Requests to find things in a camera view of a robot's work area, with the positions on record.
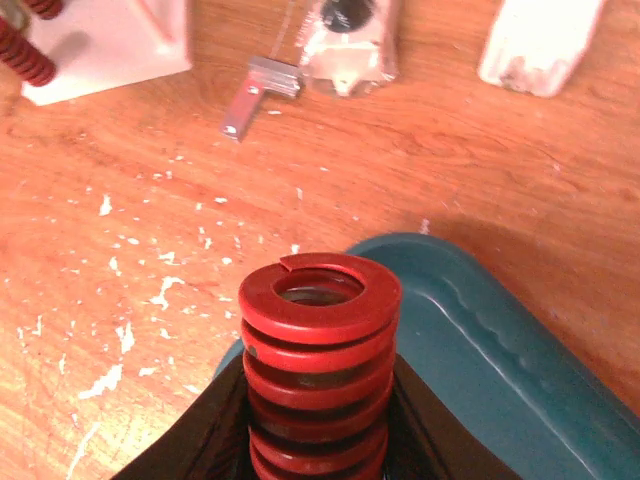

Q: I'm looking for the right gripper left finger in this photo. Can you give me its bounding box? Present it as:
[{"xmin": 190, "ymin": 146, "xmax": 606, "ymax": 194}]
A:
[{"xmin": 114, "ymin": 357, "xmax": 250, "ymax": 479}]

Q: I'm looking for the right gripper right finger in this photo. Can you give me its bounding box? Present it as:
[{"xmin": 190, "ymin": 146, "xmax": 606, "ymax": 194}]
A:
[{"xmin": 385, "ymin": 359, "xmax": 519, "ymax": 480}]

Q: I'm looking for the red spring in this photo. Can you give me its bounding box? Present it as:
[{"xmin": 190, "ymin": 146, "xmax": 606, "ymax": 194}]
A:
[
  {"xmin": 1, "ymin": 18, "xmax": 57, "ymax": 87},
  {"xmin": 238, "ymin": 253, "xmax": 402, "ymax": 479},
  {"xmin": 24, "ymin": 0, "xmax": 64, "ymax": 20}
]

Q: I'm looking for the small grey metal part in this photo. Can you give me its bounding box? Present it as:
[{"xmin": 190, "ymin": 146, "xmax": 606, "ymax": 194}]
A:
[{"xmin": 219, "ymin": 56, "xmax": 301, "ymax": 142}]

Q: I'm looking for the white peg board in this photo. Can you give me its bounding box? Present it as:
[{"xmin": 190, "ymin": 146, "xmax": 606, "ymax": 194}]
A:
[{"xmin": 21, "ymin": 0, "xmax": 193, "ymax": 106}]

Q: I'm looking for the teal plastic tray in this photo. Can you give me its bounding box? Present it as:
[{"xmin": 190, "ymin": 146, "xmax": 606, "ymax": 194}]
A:
[{"xmin": 216, "ymin": 233, "xmax": 639, "ymax": 479}]

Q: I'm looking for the bagged round dial part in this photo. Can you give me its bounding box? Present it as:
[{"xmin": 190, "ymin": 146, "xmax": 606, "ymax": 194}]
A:
[{"xmin": 296, "ymin": 0, "xmax": 402, "ymax": 98}]

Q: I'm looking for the white wall plug adapter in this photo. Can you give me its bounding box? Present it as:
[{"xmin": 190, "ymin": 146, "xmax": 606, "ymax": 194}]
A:
[{"xmin": 477, "ymin": 0, "xmax": 605, "ymax": 98}]

